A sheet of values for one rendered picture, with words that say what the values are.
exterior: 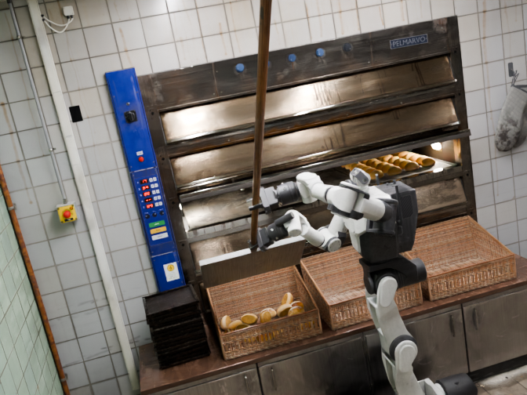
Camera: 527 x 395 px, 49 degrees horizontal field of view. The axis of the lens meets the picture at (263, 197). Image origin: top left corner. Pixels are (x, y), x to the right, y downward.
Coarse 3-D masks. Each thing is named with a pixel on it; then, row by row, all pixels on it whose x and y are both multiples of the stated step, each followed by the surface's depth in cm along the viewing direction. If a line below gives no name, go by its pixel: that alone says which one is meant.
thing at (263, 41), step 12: (264, 0) 140; (264, 12) 143; (264, 24) 147; (264, 36) 151; (264, 48) 155; (264, 60) 160; (264, 72) 164; (264, 84) 169; (264, 96) 175; (264, 108) 181; (252, 204) 242; (252, 216) 252; (252, 228) 262; (252, 240) 274
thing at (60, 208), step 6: (60, 204) 314; (66, 204) 311; (72, 204) 310; (60, 210) 310; (66, 210) 310; (72, 210) 311; (60, 216) 310; (72, 216) 312; (78, 216) 315; (60, 222) 311; (66, 222) 311
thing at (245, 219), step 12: (444, 168) 368; (456, 168) 366; (396, 180) 360; (408, 180) 360; (420, 180) 362; (300, 204) 348; (312, 204) 349; (324, 204) 351; (240, 216) 346; (264, 216) 344; (276, 216) 346; (192, 228) 341; (204, 228) 337; (216, 228) 339; (228, 228) 340
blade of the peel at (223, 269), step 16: (288, 240) 290; (304, 240) 292; (224, 256) 285; (240, 256) 287; (256, 256) 293; (272, 256) 300; (288, 256) 307; (208, 272) 293; (224, 272) 300; (240, 272) 307; (256, 272) 315
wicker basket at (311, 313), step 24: (216, 288) 342; (240, 288) 344; (264, 288) 346; (288, 288) 349; (216, 312) 341; (240, 312) 344; (312, 312) 308; (240, 336) 302; (264, 336) 305; (288, 336) 308; (312, 336) 311
